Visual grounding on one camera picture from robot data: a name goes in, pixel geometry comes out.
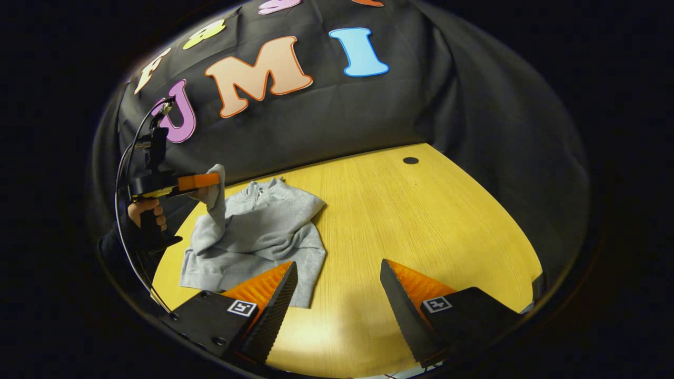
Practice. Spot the black round table grommet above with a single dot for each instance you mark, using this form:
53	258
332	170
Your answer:
410	160

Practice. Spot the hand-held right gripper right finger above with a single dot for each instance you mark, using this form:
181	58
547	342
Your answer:
403	316

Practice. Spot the grey zip-neck sweatshirt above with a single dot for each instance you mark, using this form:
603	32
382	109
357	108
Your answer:
263	231

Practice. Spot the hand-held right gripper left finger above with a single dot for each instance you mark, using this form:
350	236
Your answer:
274	310

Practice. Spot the black backdrop cloth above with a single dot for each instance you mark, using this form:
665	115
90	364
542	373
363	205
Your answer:
342	116

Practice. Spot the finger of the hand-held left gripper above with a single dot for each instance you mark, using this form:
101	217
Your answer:
197	181

